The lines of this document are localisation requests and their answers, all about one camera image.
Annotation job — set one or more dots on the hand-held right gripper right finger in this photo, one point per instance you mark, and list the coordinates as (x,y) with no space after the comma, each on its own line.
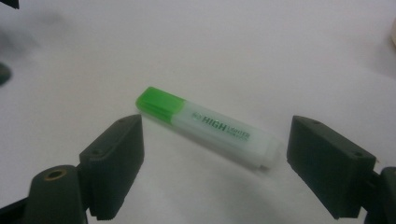
(330,168)

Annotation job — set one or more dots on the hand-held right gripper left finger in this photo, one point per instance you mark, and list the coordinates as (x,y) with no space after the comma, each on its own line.
(112,168)

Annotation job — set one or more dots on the green highlighter pen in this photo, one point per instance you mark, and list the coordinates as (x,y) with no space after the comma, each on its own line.
(205,127)

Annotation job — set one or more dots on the black object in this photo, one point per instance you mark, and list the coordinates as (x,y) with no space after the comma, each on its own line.
(8,3)

